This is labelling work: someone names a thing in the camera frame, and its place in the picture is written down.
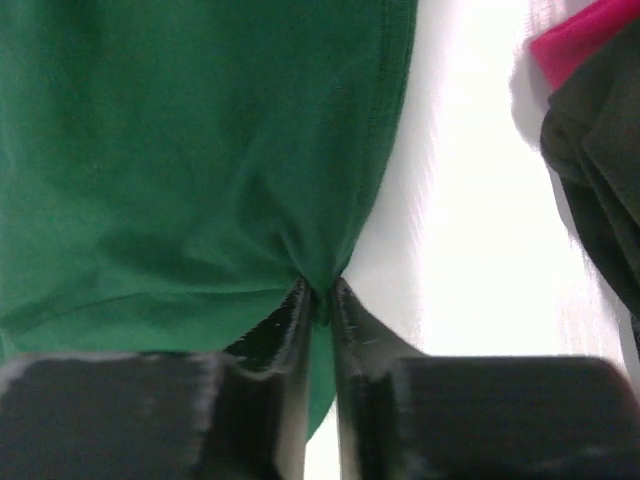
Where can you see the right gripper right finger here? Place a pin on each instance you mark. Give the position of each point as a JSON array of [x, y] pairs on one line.
[[404, 414]]

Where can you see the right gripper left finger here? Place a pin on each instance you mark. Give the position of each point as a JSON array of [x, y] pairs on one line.
[[239, 413]]

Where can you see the green t shirt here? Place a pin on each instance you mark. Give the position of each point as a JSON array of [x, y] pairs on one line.
[[169, 169]]

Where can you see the black folded t shirt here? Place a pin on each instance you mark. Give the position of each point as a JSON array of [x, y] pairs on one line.
[[590, 138]]

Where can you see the red folded t shirt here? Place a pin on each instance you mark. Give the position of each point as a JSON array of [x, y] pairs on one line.
[[559, 51]]

